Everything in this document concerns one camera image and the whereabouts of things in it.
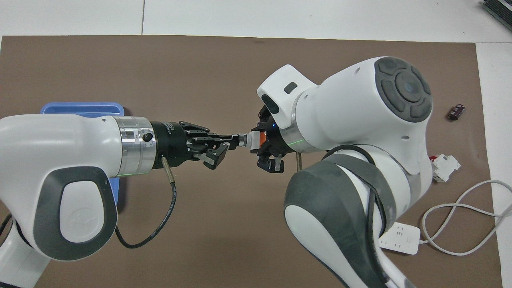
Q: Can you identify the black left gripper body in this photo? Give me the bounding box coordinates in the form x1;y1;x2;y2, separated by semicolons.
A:
151;120;193;166

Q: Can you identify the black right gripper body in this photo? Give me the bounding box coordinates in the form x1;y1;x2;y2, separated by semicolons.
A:
264;115;300;157

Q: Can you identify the small rotary selector switch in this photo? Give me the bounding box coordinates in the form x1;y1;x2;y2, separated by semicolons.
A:
233;132;267;150

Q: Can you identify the brown paper table mat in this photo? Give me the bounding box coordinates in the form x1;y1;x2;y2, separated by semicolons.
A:
0;35;502;288

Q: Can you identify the blue plastic tray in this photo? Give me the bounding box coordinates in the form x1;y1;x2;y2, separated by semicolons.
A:
40;102;125;207

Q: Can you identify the white power strip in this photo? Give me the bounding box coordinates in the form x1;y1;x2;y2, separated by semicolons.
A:
378;222;421;255

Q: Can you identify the white circuit breaker red lever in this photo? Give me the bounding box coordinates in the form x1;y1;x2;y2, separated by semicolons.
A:
430;154;461;182

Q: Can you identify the small dark cylindrical capacitor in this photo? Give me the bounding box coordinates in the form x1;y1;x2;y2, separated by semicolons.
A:
447;104;466;122

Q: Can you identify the dark ribbed device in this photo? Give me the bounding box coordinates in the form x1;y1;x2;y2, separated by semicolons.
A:
481;0;512;20

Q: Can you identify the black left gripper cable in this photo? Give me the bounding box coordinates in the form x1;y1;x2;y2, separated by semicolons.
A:
115;156;177;249

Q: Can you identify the white power strip cable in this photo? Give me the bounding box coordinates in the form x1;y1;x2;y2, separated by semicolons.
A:
419;179;512;256

